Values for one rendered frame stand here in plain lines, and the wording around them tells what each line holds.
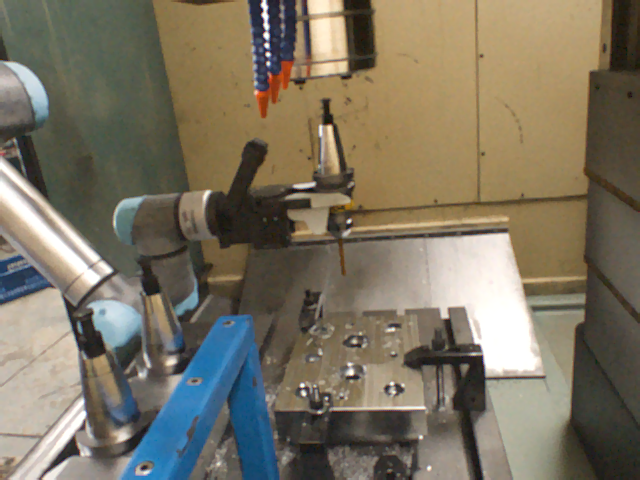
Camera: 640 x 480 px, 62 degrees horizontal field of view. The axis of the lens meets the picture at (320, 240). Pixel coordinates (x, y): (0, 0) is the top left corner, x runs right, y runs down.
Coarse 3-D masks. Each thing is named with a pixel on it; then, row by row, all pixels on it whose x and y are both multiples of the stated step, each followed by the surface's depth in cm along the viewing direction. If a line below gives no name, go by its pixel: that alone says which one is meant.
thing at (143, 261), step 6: (138, 258) 52; (144, 258) 52; (150, 258) 52; (138, 264) 51; (144, 264) 51; (150, 264) 52; (144, 270) 52; (150, 270) 52; (144, 276) 52; (150, 276) 52; (156, 276) 53; (144, 282) 52; (150, 282) 52; (156, 282) 52; (144, 288) 52; (150, 288) 52; (156, 288) 52; (144, 294) 52; (150, 294) 52
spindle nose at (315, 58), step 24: (264, 0) 66; (312, 0) 63; (336, 0) 63; (360, 0) 65; (312, 24) 64; (336, 24) 64; (360, 24) 66; (312, 48) 65; (336, 48) 65; (360, 48) 66; (312, 72) 66; (336, 72) 66; (360, 72) 68
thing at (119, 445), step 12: (144, 408) 46; (84, 420) 46; (144, 420) 46; (84, 432) 44; (132, 432) 43; (144, 432) 44; (84, 444) 42; (96, 444) 42; (108, 444) 42; (120, 444) 42; (132, 444) 43; (96, 456) 42
